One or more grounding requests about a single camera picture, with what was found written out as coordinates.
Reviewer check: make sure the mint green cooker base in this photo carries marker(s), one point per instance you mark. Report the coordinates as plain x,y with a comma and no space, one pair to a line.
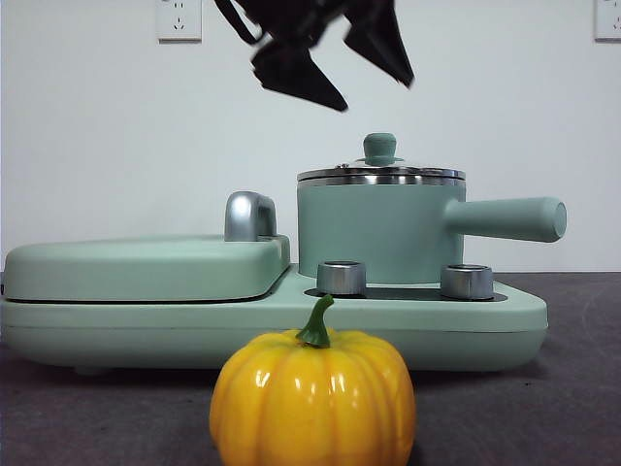
145,335

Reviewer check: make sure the mint green griddle cover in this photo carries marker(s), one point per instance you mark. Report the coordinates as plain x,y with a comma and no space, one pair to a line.
145,267

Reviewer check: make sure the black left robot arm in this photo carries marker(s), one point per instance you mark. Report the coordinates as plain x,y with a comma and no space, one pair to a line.
301,19

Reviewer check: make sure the silver control knob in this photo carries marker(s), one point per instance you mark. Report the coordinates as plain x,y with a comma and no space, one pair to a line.
466,281
339,279

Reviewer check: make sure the glass lid with green knob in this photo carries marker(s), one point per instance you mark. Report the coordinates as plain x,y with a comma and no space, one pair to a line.
381,145

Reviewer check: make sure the yellow toy pumpkin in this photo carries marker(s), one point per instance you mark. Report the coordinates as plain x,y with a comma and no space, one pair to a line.
310,403

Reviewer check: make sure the white wall socket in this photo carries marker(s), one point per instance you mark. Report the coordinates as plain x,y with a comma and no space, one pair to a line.
609,22
178,22

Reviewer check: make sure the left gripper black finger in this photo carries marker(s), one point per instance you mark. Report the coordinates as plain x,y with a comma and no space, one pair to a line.
296,77
383,43

